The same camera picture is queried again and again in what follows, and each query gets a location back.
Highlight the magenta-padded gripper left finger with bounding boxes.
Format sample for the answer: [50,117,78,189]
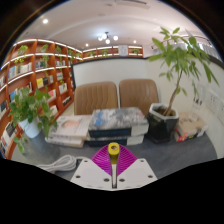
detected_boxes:
[70,145,114,190]

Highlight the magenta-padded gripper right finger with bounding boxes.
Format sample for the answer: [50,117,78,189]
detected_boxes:
[116,146,158,190]

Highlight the small yellow charger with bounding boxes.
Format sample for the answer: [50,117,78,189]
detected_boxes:
[107,142,121,166]

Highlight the dark spine book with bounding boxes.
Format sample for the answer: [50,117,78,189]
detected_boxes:
[85,133,146,148]

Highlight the thin white book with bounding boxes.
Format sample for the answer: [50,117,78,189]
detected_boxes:
[44,134,86,149]

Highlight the white cover book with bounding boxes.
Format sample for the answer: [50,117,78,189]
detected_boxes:
[49,114,93,140]

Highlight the tall plant in black pot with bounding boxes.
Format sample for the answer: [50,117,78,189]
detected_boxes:
[146,26,221,144]

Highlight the thick dark cover book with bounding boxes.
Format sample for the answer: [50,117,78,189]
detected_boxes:
[87,107,150,138]

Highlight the red spine book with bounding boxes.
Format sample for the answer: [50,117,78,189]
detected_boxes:
[173,131,201,143]

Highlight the beige cover book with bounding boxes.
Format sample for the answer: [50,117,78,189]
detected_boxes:
[176,112,209,138]

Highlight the leafy plant in white pot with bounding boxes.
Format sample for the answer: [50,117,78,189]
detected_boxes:
[8,87,59,154]

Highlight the tan padded chair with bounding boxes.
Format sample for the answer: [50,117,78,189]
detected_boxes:
[73,81,119,116]
[118,78,160,116]

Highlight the clear acrylic sign holder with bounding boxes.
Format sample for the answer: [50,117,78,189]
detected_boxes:
[190,83,207,122]

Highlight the orange wooden shelf unit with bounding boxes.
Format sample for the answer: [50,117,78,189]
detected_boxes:
[0,38,144,159]

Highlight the white framed notice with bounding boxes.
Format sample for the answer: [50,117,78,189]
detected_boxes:
[117,44,129,58]

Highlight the multi-bulb ceiling lamp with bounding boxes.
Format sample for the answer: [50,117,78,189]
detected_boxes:
[97,31,120,45]

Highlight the recessed ceiling lights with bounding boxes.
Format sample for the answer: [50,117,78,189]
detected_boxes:
[41,17,134,48]

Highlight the ceiling air vent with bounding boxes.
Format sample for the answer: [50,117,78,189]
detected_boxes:
[114,0,151,9]

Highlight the white power strip cable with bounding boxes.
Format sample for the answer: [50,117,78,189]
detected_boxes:
[37,154,83,174]

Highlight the white wall socket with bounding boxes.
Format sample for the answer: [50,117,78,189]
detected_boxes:
[216,98,224,123]
[205,89,220,113]

